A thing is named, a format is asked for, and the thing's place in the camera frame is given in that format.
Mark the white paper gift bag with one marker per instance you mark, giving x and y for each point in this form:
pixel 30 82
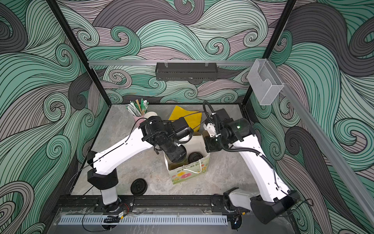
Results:
pixel 182 171

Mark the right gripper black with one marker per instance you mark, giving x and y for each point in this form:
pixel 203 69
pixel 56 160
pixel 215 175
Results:
pixel 209 145

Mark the stack of green paper cups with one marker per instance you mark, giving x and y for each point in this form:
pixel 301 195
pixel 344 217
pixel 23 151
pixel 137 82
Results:
pixel 150 114

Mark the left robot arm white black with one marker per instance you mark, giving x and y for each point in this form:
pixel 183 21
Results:
pixel 169 136

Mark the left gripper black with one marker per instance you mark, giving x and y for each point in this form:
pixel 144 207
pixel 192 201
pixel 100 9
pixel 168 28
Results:
pixel 178 155

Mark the black cup lid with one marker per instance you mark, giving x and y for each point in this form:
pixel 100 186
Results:
pixel 195 156

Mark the black wall tray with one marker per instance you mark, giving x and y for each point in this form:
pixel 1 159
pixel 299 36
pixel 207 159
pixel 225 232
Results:
pixel 186 71

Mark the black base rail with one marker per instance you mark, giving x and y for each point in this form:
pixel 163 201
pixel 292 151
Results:
pixel 214 203

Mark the clear acrylic wall holder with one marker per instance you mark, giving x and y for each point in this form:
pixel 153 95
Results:
pixel 265 80

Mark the white slotted cable duct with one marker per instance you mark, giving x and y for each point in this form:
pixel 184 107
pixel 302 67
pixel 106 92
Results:
pixel 147 220

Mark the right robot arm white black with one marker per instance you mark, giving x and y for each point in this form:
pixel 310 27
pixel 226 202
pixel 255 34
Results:
pixel 226 134

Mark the stack of black cup lids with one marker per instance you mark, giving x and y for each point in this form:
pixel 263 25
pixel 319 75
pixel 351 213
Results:
pixel 139 187

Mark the pink holder with straws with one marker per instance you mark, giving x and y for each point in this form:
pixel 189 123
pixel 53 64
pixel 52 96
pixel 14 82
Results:
pixel 138 109

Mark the yellow napkin stack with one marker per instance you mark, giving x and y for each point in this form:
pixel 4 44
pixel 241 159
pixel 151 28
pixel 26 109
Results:
pixel 193 118

